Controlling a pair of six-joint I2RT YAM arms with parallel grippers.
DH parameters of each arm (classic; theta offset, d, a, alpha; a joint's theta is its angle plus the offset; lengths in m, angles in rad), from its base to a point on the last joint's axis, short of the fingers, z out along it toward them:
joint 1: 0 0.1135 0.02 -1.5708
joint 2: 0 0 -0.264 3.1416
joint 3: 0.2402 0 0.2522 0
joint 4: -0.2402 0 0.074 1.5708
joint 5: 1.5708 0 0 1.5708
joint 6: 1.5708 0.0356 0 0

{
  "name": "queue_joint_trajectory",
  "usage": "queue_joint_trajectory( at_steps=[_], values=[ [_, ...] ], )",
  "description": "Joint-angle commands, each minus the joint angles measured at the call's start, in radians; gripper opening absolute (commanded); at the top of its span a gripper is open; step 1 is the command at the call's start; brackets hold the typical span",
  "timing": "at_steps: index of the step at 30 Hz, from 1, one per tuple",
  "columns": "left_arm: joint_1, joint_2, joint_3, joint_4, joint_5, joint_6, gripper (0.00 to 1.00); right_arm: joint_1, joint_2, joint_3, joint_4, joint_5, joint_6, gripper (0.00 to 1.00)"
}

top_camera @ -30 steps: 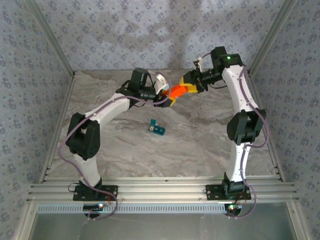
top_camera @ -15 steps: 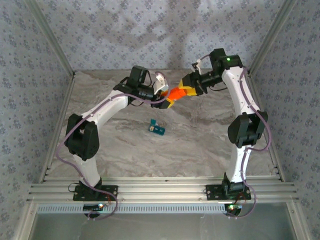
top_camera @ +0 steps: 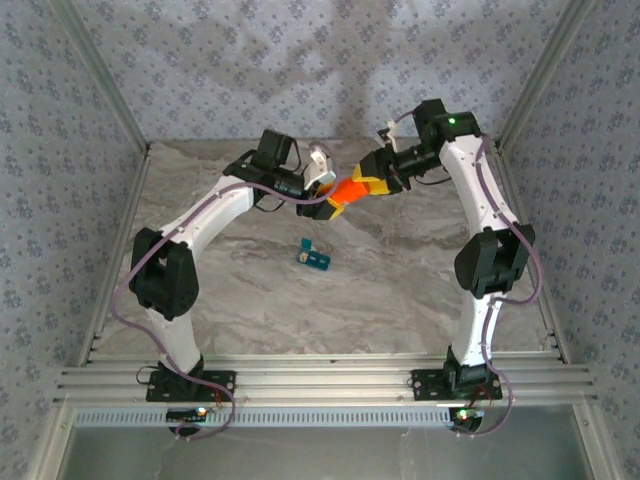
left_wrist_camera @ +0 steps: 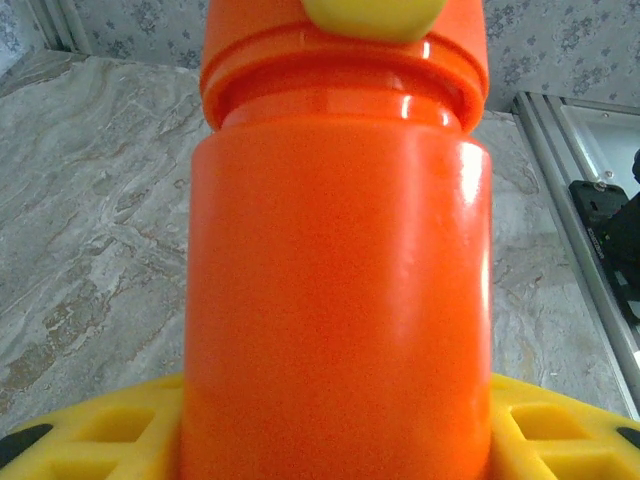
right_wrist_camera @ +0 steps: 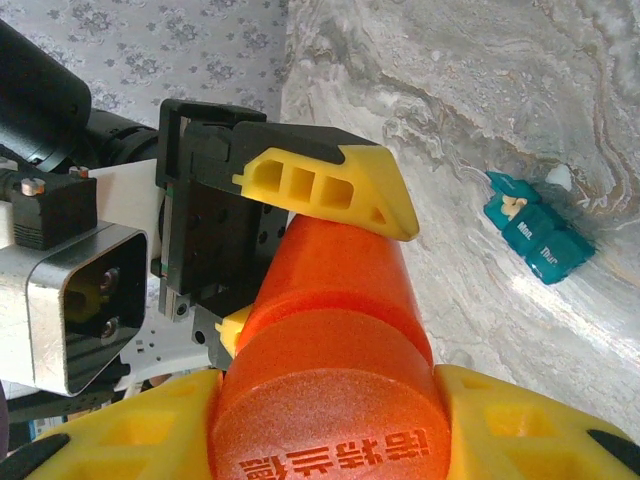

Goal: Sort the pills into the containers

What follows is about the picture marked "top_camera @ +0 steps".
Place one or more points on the orange pill bottle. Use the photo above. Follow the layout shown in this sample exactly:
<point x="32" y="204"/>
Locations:
<point x="350" y="192"/>

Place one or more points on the teal pill organizer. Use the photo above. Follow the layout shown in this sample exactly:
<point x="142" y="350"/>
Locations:
<point x="317" y="260"/>

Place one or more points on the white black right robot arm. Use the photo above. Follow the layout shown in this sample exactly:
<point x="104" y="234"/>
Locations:
<point x="475" y="175"/>

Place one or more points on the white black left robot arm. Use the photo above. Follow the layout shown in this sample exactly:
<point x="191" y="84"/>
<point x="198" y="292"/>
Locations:
<point x="215" y="210"/>

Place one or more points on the left controller board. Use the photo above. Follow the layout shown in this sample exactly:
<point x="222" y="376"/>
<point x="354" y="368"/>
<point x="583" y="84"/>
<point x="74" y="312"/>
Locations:
<point x="187" y="414"/>

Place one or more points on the controller board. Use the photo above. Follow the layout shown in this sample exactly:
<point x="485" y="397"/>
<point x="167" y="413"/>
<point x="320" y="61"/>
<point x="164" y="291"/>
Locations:
<point x="467" y="415"/>
<point x="187" y="414"/>

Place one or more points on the right controller board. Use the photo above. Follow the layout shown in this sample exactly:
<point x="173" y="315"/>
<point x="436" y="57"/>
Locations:
<point x="467" y="415"/>

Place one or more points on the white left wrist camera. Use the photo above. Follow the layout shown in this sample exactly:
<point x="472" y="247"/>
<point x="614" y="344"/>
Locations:
<point x="320" y="167"/>

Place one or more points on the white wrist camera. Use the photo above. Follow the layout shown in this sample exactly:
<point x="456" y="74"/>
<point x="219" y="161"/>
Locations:
<point x="320" y="167"/>
<point x="390" y="137"/>

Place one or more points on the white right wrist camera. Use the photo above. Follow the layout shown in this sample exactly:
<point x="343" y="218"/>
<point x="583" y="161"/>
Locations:
<point x="390" y="137"/>

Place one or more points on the aluminium corner post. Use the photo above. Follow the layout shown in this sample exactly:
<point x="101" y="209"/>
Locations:
<point x="100" y="75"/>
<point x="545" y="75"/>

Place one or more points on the aluminium front rail frame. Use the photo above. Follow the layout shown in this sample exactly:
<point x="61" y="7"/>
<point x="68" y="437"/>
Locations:
<point x="325" y="382"/>

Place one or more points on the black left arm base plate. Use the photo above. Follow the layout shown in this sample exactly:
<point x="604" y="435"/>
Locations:
<point x="220" y="387"/>

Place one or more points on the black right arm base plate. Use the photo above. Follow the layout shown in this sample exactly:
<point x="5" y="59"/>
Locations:
<point x="430" y="385"/>

